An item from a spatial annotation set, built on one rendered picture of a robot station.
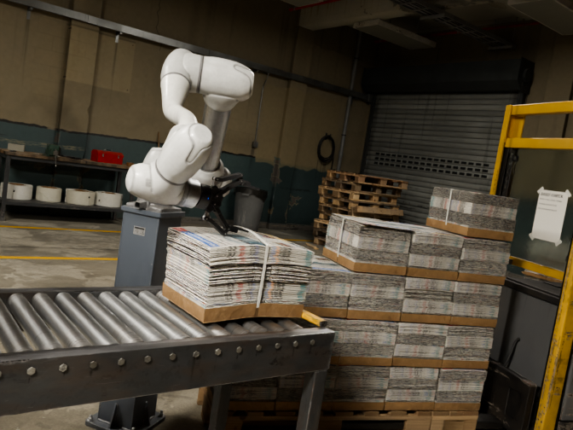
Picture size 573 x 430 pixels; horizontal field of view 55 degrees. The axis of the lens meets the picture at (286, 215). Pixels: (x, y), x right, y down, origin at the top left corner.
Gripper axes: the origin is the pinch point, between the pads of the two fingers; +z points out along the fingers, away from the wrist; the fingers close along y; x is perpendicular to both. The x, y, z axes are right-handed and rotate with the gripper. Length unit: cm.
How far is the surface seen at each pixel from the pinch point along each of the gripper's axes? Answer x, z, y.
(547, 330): 4, 213, 24
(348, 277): -34, 88, 21
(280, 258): 15.3, 5.8, 11.8
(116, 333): 14, -39, 40
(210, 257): 15.4, -18.8, 15.4
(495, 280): -7, 165, 4
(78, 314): 0, -45, 40
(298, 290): 15.0, 16.3, 21.0
